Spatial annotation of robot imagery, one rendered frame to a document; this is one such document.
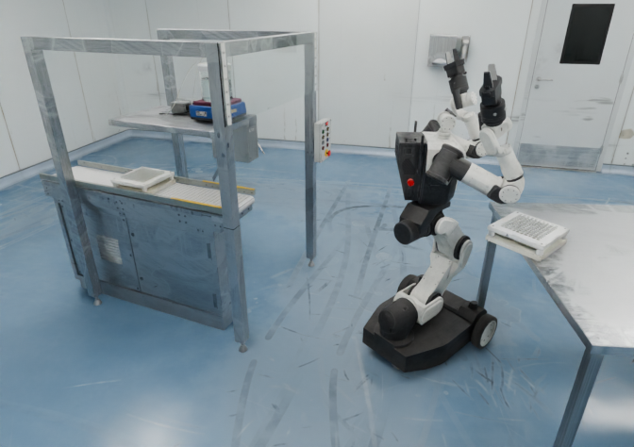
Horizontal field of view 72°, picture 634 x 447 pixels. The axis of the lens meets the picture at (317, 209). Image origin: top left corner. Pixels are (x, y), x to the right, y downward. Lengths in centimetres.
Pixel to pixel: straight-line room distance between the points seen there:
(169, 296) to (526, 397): 205
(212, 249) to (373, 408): 115
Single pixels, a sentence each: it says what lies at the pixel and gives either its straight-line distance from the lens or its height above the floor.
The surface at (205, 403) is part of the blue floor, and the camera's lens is 239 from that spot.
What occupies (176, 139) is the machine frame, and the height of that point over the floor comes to 86.
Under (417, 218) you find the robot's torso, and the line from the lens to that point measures 211.
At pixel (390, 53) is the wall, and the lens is 563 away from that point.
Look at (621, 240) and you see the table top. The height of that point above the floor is 82.
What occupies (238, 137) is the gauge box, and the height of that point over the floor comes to 116.
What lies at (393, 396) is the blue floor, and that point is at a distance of 239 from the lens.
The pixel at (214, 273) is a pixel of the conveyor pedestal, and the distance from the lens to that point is 251.
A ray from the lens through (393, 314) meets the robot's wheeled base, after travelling 230.
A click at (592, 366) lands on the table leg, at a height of 71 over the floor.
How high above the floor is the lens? 175
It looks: 25 degrees down
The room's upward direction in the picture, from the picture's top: straight up
